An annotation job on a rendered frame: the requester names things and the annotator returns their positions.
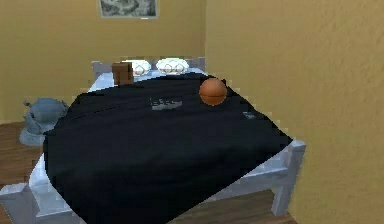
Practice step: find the orange basketball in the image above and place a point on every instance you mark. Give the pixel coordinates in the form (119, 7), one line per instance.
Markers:
(213, 91)

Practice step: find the black bed blanket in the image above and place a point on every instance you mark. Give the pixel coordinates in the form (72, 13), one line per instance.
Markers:
(156, 146)

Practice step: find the white patterned pillow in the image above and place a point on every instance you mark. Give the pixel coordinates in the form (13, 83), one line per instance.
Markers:
(140, 66)
(172, 65)

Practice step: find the brown box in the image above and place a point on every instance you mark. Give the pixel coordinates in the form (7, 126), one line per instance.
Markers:
(122, 73)

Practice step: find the white wooden bed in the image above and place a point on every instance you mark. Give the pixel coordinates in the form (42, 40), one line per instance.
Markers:
(286, 166)

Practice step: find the framed grey wall picture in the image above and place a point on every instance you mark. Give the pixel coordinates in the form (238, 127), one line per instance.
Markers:
(128, 7)

